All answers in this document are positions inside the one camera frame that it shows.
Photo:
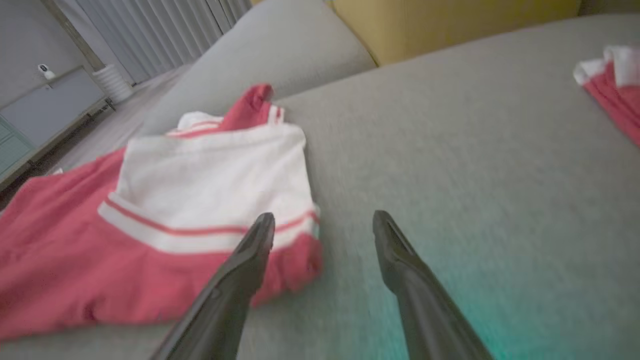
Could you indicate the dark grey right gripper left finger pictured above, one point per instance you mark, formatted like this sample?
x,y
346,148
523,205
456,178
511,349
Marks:
x,y
225,300

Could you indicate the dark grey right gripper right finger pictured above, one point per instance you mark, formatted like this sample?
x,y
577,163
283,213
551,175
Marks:
x,y
425,310

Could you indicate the red and white jersey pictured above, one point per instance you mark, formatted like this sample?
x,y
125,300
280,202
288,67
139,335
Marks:
x,y
200,175
615,100

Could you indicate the grey sofa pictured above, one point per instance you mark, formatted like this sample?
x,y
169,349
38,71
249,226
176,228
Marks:
x,y
475,160

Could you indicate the white ribbed plant pot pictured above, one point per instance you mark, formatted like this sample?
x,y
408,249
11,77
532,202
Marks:
x,y
114,84

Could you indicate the pale green TV cabinet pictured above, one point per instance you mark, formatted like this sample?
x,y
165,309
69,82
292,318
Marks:
x,y
55,110

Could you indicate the grey sofa side cushion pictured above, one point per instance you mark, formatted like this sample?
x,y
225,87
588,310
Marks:
x,y
280,50

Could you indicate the grey pleated curtain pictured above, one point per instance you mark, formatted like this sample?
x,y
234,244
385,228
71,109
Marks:
x,y
160,30

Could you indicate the yellow sofa cushion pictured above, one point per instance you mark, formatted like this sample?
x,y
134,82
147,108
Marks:
x,y
450,25

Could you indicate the small white security camera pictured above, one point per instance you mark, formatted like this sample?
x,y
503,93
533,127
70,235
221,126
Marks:
x,y
46,71

